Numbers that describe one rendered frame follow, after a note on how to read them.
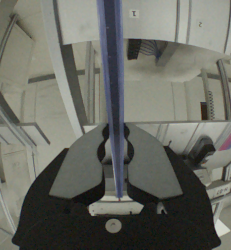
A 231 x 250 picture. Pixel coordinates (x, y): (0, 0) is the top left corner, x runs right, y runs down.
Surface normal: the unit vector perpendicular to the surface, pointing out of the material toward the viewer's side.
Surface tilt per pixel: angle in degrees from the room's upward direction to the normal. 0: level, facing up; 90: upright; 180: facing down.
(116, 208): 90
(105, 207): 90
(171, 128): 45
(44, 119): 89
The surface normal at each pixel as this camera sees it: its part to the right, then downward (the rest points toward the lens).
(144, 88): -0.04, -0.01
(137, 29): -0.01, 0.70
